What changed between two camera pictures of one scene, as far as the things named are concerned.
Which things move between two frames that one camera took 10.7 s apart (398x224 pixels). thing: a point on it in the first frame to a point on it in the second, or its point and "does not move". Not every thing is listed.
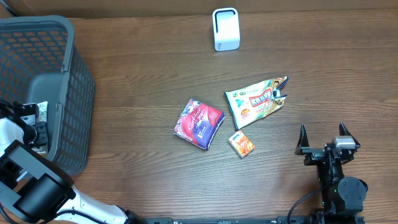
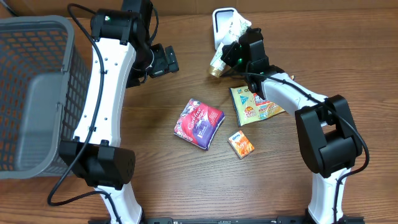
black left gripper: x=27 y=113 to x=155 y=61
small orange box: x=241 y=144 does not move
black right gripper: x=313 y=155 to x=226 y=53
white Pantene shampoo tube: x=43 y=111 to x=236 y=28
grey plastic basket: x=39 y=62 does not move
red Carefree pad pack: x=198 y=122 does not move
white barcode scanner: x=226 y=35 does not move
